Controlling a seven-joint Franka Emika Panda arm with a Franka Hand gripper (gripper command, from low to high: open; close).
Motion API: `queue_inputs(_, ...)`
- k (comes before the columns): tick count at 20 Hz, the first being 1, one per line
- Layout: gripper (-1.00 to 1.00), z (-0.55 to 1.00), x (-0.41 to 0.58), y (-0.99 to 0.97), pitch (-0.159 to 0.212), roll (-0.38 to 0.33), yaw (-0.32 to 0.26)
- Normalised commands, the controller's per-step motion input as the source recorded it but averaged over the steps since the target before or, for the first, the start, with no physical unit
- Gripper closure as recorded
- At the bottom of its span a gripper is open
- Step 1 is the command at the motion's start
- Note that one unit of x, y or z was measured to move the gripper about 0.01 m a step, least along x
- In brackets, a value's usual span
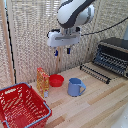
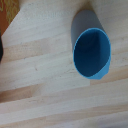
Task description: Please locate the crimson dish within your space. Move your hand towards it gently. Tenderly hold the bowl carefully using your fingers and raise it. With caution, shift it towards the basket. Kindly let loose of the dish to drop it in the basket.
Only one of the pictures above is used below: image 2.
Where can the orange yellow carton box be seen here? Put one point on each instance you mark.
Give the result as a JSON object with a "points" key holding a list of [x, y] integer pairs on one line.
{"points": [[7, 11]]}

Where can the blue plastic mug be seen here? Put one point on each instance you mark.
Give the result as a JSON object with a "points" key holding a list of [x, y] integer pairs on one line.
{"points": [[91, 55]]}

